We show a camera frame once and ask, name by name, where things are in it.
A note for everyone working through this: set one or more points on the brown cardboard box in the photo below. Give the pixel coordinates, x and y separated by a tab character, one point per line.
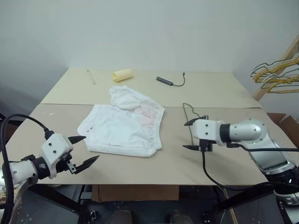
289	126

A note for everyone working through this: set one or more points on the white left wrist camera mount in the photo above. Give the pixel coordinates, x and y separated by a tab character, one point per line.
54	145

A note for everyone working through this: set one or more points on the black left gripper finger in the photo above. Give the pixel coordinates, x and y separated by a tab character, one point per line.
76	139
87	164

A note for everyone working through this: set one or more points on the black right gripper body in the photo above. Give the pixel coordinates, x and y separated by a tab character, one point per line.
205	145

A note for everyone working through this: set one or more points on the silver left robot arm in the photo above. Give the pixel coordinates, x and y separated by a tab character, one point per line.
18	171

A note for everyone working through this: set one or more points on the brown cardboard sheet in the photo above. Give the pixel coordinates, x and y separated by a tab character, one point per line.
135	192

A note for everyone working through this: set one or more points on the clothes hangers on rack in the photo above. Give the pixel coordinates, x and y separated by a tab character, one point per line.
259	66

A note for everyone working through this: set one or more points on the dark rounded foot shape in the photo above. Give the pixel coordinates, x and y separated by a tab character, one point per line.
121	217
180	217

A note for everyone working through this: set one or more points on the light wooden slat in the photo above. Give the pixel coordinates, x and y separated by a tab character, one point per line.
230	207

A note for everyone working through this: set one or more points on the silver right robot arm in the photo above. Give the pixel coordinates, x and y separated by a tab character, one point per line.
247	131

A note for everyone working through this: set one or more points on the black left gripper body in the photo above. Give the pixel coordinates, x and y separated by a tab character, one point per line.
63	164

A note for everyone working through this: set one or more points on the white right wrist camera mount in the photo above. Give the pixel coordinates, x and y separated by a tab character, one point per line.
205	130

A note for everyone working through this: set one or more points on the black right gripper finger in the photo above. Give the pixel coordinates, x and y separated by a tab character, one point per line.
191	122
192	147

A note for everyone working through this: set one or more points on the white shorts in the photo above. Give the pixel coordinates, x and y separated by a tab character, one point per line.
121	130

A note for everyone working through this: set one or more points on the wooden clothes rack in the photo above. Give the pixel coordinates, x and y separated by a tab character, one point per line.
259	93

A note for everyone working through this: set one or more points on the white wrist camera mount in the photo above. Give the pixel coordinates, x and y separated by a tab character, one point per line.
54	145
205	130

